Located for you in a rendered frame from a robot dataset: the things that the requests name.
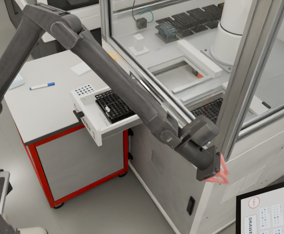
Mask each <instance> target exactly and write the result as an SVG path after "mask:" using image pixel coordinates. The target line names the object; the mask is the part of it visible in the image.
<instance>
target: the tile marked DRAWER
mask: <svg viewBox="0 0 284 234"><path fill-rule="evenodd" d="M244 234H258V223H257V214H253V215H249V216H245V217H244Z"/></svg>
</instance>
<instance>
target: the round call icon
mask: <svg viewBox="0 0 284 234"><path fill-rule="evenodd" d="M259 207H260V195H257V196H254V197H250V198H248V210H251V209H255V208H259Z"/></svg>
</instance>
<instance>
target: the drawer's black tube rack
mask: <svg viewBox="0 0 284 234"><path fill-rule="evenodd" d="M107 92H108V93H107ZM111 93H112V94H111ZM108 94H109V95H108ZM100 95H101V96H100ZM105 95H106V96H105ZM99 97H100V98H101V99H102V100H103V101H104V103H105V104H106V106H107V107H108V108H109V109H110V111H111V112H112V113H113V115H114V116H115V118H114V119H111V118H110V117H109V116H108V114H106V111H105V110H104V108H103V107H102V106H101V104H100V103H99V102H98V100H95V102H96V103H97V105H98V106H99V107H100V109H101V110H102V112H103V113H104V114H105V116H106V117H107V118H108V120H109V121H110V122H111V124H114V123H117V122H119V121H121V120H124V119H126V118H129V117H131V116H133V115H136V114H135V113H134V112H133V111H132V110H131V109H130V108H129V107H128V106H127V105H126V104H125V103H124V102H123V101H122V100H121V99H120V98H119V97H118V96H117V95H116V94H115V93H114V92H113V91H112V90H109V91H106V92H104V93H101V94H99Z"/></svg>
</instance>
